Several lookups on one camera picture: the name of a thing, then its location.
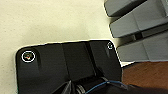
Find dark robot base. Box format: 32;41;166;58
14;39;123;94

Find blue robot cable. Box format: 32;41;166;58
81;79;134;94

